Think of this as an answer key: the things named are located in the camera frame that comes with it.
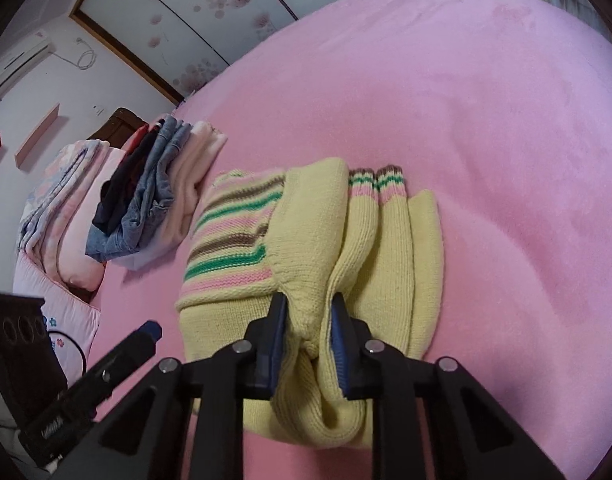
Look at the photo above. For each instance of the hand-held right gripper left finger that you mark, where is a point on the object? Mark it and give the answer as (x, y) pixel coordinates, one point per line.
(278, 355)

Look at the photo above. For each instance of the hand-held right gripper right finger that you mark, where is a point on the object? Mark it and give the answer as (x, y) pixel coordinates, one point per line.
(338, 345)

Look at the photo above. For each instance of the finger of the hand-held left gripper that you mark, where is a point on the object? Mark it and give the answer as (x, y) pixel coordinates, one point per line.
(131, 352)

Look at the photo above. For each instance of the yellow knitted sweater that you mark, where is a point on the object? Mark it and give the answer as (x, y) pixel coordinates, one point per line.
(386, 260)

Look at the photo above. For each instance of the pile of folded clothes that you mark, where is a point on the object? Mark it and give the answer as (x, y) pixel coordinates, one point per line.
(191, 175)

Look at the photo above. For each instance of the pink flower print pillow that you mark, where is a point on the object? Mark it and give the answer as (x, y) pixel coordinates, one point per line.
(61, 305)

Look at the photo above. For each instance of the folded blue denim jeans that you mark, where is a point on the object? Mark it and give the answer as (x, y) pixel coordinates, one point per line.
(146, 200)

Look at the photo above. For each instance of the folded dark navy garment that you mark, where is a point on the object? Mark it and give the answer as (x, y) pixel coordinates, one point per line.
(118, 190)

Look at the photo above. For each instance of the folded floral quilt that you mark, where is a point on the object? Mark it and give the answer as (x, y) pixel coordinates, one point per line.
(56, 190)

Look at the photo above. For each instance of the folded red garment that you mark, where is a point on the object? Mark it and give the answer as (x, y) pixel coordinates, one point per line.
(138, 137)

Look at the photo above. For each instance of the dark wooden headboard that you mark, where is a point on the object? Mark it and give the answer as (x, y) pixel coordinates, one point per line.
(121, 122)

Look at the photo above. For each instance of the pink bed blanket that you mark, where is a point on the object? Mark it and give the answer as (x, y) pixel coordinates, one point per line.
(486, 110)

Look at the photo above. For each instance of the white air conditioner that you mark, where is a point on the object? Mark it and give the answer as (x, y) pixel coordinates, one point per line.
(16, 62)

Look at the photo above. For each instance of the floral sliding door wardrobe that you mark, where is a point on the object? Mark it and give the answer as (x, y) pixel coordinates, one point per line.
(186, 10)

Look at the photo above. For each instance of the pink wall shelf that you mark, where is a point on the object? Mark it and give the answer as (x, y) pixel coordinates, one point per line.
(36, 135)

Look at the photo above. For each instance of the white wall socket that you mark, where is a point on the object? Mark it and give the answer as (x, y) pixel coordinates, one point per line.
(98, 110)

